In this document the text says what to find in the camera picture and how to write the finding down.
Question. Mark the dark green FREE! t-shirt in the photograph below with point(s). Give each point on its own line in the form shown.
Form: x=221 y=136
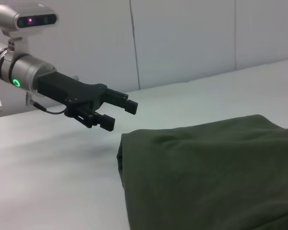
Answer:
x=206 y=179

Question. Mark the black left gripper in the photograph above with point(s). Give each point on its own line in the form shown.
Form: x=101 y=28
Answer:
x=67 y=89

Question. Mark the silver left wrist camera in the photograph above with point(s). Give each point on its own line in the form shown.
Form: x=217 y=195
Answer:
x=26 y=18

